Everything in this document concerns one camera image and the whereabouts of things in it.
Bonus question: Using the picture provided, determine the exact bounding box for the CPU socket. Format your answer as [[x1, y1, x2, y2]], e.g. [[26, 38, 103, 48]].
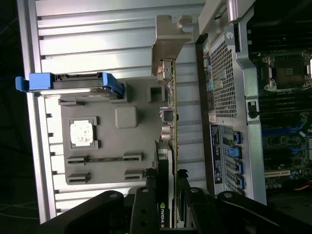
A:
[[261, 52, 312, 93]]

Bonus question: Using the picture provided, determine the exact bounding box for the silver CPU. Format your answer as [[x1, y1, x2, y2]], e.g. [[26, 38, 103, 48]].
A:
[[69, 120, 95, 147]]

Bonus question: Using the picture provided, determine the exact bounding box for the hard disk in blue caddy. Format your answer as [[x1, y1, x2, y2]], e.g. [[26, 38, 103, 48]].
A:
[[15, 71, 125, 101]]

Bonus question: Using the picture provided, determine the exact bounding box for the green RAM stick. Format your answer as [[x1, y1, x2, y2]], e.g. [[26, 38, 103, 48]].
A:
[[83, 156, 125, 164]]

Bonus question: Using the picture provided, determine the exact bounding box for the grey plastic parts rack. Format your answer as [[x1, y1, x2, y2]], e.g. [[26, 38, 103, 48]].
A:
[[58, 79, 164, 186]]

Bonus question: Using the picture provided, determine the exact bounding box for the open black PC case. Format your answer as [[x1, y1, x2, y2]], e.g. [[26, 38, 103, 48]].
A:
[[194, 0, 312, 208]]

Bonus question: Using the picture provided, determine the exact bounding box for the green motherboard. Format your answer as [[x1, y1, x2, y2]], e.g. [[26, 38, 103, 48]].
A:
[[248, 47, 312, 197]]

